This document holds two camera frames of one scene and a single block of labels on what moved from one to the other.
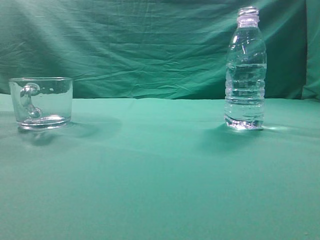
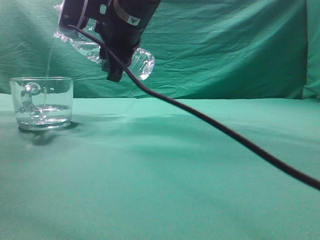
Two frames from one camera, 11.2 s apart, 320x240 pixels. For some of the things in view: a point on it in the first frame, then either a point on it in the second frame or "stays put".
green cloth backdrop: x=156 y=49 stays put
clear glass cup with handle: x=42 y=103 stays put
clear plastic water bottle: x=246 y=73 -> x=144 y=66
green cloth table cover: x=161 y=169 stays put
